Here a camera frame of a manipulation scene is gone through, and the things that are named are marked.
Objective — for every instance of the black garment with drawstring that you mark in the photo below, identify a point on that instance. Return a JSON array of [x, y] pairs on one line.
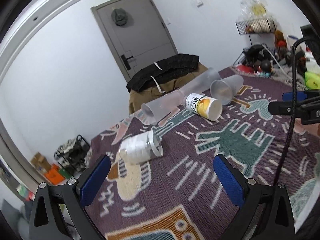
[[163, 71]]

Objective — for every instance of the purple patterned woven blanket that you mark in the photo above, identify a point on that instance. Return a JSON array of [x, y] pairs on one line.
[[170, 180]]

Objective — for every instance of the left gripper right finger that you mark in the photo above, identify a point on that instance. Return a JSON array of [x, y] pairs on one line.
[[276, 220]]

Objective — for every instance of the clear plastic bag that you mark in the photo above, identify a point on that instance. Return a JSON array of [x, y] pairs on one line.
[[253, 9]]

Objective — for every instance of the black round doll head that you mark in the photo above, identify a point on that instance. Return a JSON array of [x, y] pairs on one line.
[[265, 66]]

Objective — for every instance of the short frosted plastic cup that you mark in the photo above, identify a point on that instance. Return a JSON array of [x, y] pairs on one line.
[[225, 89]]

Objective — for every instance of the black shoe rack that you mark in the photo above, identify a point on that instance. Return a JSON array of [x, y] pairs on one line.
[[71, 155]]

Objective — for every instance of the grey door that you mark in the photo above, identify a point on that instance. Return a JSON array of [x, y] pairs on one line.
[[145, 36]]

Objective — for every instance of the black door handle lock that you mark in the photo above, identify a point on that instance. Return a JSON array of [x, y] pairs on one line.
[[129, 62]]

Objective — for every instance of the tall frosted plastic cup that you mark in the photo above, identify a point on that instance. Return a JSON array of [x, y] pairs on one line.
[[164, 107]]

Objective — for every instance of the green yellow package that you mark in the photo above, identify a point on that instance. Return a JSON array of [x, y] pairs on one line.
[[312, 80]]

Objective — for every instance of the cardboard box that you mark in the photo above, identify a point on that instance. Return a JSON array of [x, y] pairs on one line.
[[40, 163]]

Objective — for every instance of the white wall switch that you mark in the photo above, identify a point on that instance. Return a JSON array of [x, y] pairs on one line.
[[197, 3]]

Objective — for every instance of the white orange-print paper cup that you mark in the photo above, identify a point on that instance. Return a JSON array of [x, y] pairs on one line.
[[204, 106]]

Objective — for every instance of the white ribbed plastic cup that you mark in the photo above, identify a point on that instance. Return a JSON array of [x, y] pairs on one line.
[[141, 148]]

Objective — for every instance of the dark green hat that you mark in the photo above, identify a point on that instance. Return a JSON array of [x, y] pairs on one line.
[[119, 17]]

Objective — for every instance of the long frosted plastic cup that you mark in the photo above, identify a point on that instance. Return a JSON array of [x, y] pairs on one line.
[[200, 83]]

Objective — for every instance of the orange bag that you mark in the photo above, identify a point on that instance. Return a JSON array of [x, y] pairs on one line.
[[54, 176]]

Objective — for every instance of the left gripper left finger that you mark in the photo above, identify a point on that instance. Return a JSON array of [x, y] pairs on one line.
[[46, 219]]

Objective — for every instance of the black wire shelf rack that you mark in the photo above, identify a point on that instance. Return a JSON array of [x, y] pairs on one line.
[[256, 51]]

